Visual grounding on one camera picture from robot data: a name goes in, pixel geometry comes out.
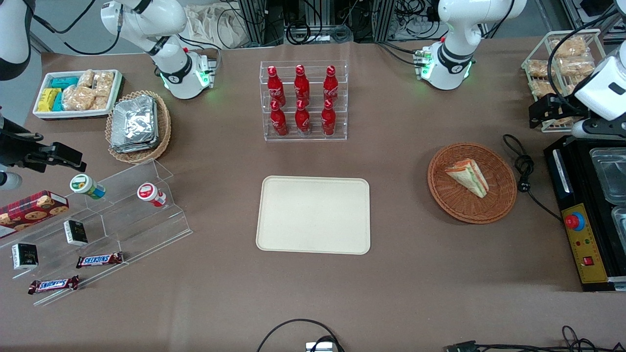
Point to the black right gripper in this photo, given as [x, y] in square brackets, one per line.
[14, 149]

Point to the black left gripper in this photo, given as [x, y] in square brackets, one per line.
[566, 108]

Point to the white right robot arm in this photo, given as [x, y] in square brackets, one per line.
[168, 29]

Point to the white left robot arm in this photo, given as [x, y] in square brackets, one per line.
[457, 34]

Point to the white rectangular snack tray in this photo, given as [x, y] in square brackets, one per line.
[44, 114]

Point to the triangular wrapped sandwich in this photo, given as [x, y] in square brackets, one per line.
[470, 177]

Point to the tan oval wicker basket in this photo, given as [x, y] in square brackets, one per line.
[164, 132]

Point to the brown round wicker basket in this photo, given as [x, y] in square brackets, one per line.
[464, 208]

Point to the cream plastic serving tray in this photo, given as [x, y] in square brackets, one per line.
[313, 215]

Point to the clear bag rice crackers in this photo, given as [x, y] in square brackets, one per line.
[104, 83]
[542, 88]
[78, 98]
[570, 47]
[85, 78]
[577, 66]
[538, 68]

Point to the green label white-lid jar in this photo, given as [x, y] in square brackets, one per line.
[85, 186]

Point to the red tartan cookie box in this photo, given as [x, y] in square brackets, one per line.
[29, 212]

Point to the yellow snack packet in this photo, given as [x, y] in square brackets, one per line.
[48, 99]

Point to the small black tea box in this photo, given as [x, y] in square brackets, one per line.
[24, 256]
[76, 233]

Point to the blue snack packet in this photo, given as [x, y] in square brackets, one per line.
[63, 82]

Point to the silver foil pack stack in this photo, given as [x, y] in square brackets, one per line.
[133, 122]

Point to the large steel pan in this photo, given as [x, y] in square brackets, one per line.
[611, 176]

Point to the red label white-lid jar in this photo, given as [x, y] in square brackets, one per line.
[149, 193]

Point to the brown Snickers bar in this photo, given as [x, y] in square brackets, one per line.
[54, 284]
[100, 259]

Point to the clear acrylic step display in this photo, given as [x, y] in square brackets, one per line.
[146, 225]

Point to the red emergency stop button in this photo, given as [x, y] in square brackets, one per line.
[574, 221]

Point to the black sealing machine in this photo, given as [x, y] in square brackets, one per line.
[594, 230]

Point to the small steel pan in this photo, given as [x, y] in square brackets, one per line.
[620, 225]

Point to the clear acrylic bottle rack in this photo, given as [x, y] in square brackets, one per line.
[342, 134]

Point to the beige cloth bag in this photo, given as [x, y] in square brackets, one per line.
[215, 27]

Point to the red cola bottle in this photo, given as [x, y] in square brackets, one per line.
[331, 84]
[302, 121]
[328, 121]
[279, 122]
[301, 84]
[275, 85]

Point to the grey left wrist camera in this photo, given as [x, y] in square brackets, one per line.
[587, 130]

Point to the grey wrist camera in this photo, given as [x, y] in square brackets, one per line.
[9, 181]
[587, 130]

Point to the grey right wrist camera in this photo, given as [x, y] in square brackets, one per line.
[9, 181]

